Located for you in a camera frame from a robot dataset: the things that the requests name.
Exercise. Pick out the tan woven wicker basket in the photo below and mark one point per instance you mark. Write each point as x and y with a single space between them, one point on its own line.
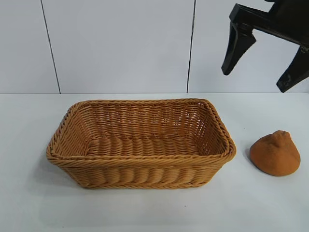
144 171

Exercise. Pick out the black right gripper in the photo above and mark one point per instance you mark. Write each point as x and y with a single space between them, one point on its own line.
289 24

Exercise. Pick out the orange-brown bread bun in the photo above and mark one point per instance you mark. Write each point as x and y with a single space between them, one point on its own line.
275 157

